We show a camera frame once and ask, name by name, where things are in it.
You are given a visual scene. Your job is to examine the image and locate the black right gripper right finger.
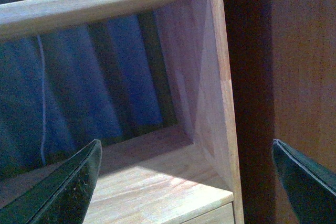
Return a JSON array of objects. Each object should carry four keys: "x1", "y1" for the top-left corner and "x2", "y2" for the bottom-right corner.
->
[{"x1": 272, "y1": 139, "x2": 335, "y2": 223}]

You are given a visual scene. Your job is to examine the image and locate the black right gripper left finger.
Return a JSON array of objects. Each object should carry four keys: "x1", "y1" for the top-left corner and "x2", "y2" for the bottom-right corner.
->
[{"x1": 1, "y1": 140, "x2": 102, "y2": 223}]

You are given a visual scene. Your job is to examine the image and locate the right wooden shelf unit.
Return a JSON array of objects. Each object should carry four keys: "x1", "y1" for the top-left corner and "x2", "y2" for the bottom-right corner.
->
[{"x1": 1, "y1": 0, "x2": 244, "y2": 223}]

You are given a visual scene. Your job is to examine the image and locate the dark blue curtain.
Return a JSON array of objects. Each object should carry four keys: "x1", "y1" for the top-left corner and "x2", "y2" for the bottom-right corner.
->
[{"x1": 1, "y1": 12, "x2": 177, "y2": 180}]

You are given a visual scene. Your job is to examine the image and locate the thin white cable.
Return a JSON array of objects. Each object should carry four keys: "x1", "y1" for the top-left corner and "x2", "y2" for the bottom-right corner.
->
[{"x1": 27, "y1": 0, "x2": 48, "y2": 166}]

